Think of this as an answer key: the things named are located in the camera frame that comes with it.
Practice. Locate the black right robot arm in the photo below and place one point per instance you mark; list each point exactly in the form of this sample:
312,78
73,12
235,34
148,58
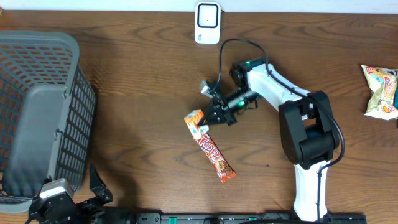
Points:
308,132

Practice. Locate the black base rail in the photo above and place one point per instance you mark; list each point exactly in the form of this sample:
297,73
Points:
272,217

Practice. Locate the red orange candy bar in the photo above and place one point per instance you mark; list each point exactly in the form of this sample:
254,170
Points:
222,167

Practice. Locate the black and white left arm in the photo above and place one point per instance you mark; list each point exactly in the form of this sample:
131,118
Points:
110,215

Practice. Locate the cream snack bag blue edges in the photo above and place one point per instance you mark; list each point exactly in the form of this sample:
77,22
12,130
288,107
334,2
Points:
383,85

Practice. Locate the small orange tissue pack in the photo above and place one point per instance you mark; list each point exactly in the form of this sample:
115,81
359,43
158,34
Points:
192,120

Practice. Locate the white barcode scanner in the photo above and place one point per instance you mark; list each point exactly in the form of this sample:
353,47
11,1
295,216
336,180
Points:
207,23

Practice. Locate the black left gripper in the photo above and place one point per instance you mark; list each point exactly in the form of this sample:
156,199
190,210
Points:
100,191

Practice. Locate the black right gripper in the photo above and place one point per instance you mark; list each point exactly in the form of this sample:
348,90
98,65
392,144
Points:
217,117

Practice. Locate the dark grey plastic basket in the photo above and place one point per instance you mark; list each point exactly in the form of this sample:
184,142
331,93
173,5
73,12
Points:
47,113

